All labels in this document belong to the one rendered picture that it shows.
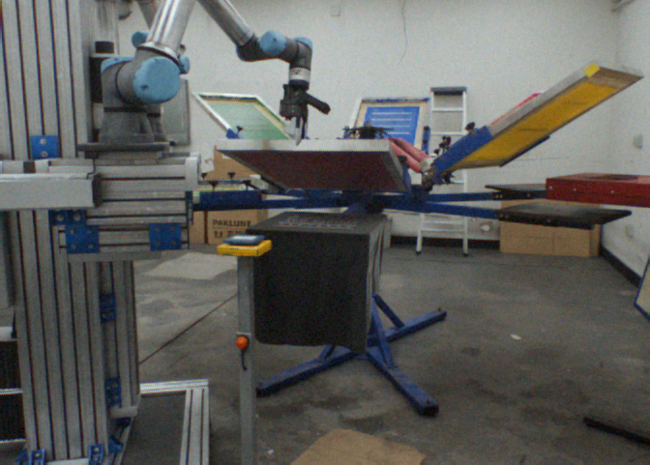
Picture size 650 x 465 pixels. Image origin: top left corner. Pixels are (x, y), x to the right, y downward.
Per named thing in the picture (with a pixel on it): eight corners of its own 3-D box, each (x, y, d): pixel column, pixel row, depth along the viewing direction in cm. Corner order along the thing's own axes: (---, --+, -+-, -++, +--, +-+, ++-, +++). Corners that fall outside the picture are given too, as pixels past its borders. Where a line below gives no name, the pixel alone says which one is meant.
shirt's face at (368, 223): (368, 235, 193) (368, 234, 193) (246, 230, 203) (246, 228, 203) (385, 215, 239) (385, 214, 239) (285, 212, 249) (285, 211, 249)
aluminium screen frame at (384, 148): (388, 151, 180) (389, 139, 180) (216, 150, 193) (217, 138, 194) (408, 191, 256) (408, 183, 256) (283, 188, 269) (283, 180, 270)
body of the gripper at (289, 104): (284, 123, 195) (287, 88, 196) (310, 123, 193) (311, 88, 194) (278, 116, 187) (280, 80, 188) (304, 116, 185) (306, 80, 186)
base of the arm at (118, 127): (94, 143, 155) (91, 106, 154) (103, 142, 170) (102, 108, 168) (151, 143, 158) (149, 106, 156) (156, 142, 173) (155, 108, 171)
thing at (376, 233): (369, 352, 201) (370, 233, 194) (358, 351, 202) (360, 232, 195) (385, 312, 245) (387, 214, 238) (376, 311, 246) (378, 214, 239)
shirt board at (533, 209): (632, 228, 252) (633, 210, 251) (601, 241, 224) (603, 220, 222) (388, 202, 343) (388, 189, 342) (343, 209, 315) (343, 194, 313)
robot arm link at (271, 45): (250, 54, 185) (274, 65, 193) (273, 51, 178) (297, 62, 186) (252, 30, 185) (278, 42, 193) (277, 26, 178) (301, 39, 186)
